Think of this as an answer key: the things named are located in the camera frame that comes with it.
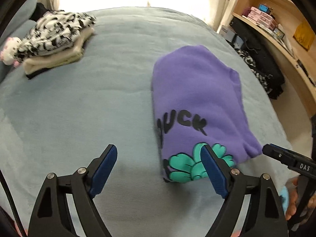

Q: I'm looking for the person's right hand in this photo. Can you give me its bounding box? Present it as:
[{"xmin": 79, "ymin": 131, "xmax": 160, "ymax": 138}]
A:
[{"xmin": 285, "ymin": 177, "xmax": 301, "ymax": 222}]

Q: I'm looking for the light blue cloth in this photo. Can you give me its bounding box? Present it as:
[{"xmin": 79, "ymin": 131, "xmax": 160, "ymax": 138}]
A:
[{"xmin": 280, "ymin": 187, "xmax": 291, "ymax": 213}]

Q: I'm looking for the purple zip hoodie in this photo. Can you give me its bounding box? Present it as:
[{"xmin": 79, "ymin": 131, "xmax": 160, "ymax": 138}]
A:
[{"xmin": 151, "ymin": 45, "xmax": 263, "ymax": 183}]

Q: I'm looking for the grey-blue bed cover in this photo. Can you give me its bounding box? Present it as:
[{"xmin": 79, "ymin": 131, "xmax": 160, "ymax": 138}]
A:
[{"xmin": 0, "ymin": 6, "xmax": 294, "ymax": 237}]

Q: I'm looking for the black and white patterned cloth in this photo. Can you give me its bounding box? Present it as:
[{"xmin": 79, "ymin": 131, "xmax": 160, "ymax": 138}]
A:
[{"xmin": 235, "ymin": 49, "xmax": 272, "ymax": 95}]

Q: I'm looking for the wooden bookshelf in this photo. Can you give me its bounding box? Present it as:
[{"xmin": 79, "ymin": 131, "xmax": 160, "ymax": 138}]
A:
[{"xmin": 217, "ymin": 0, "xmax": 316, "ymax": 119}]

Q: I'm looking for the cream folded garment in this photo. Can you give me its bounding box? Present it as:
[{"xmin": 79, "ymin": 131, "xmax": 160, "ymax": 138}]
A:
[{"xmin": 23, "ymin": 27, "xmax": 96, "ymax": 75}]

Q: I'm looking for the black folded garment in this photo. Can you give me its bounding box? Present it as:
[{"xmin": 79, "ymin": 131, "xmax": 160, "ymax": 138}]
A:
[{"xmin": 26, "ymin": 67, "xmax": 50, "ymax": 80}]

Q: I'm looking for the stack of pink boxes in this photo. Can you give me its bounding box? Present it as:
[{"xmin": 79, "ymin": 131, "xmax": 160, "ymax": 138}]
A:
[{"xmin": 246, "ymin": 6, "xmax": 278, "ymax": 29}]

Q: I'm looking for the black bag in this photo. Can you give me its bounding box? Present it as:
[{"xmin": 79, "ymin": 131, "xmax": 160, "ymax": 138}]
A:
[{"xmin": 228, "ymin": 17, "xmax": 286, "ymax": 100}]

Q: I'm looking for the white and blue carton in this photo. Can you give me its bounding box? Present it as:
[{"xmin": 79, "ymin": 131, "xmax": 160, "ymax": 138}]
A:
[{"xmin": 218, "ymin": 24, "xmax": 244, "ymax": 48}]

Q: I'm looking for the black and white printed garment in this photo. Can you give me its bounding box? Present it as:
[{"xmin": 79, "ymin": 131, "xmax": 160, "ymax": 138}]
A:
[{"xmin": 15, "ymin": 9, "xmax": 97, "ymax": 60}]

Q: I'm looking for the pink and white cat plush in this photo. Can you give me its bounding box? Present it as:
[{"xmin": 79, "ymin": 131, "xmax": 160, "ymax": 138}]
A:
[{"xmin": 0, "ymin": 36, "xmax": 24, "ymax": 68}]

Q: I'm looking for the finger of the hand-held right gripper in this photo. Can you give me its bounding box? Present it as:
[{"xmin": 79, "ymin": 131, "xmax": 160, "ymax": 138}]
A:
[{"xmin": 262, "ymin": 143, "xmax": 297, "ymax": 167}]

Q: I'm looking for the yellow bag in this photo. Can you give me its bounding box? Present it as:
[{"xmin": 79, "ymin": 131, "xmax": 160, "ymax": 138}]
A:
[{"xmin": 293, "ymin": 20, "xmax": 316, "ymax": 51}]

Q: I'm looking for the dark cloth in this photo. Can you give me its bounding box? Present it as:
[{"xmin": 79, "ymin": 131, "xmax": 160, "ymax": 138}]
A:
[{"xmin": 30, "ymin": 2, "xmax": 54, "ymax": 22}]

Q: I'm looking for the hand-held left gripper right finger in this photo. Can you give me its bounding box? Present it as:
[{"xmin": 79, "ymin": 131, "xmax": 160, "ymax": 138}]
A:
[{"xmin": 200, "ymin": 144, "xmax": 289, "ymax": 237}]

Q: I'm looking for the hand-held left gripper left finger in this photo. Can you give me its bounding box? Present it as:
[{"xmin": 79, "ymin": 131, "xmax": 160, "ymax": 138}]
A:
[{"xmin": 28, "ymin": 144, "xmax": 118, "ymax": 237}]

